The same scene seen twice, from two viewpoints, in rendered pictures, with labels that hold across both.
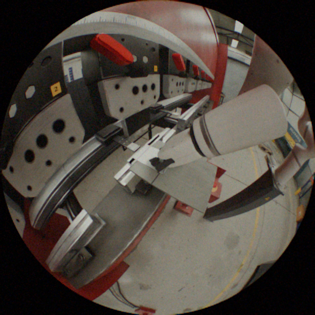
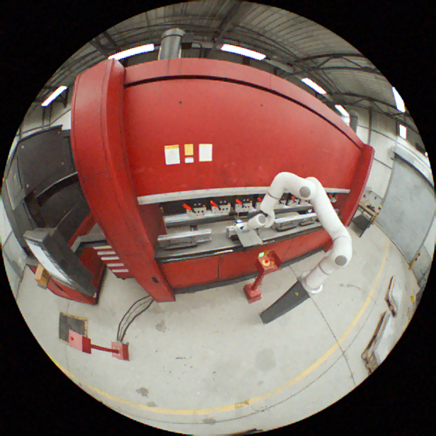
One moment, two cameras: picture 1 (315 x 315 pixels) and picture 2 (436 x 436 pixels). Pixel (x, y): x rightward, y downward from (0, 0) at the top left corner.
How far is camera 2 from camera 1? 0.91 m
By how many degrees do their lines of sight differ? 33
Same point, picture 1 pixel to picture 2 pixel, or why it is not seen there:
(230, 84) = (393, 199)
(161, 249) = (209, 307)
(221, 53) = (364, 159)
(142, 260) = (188, 303)
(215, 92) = (347, 208)
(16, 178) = (214, 209)
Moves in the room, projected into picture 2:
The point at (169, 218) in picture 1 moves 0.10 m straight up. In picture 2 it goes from (233, 291) to (234, 289)
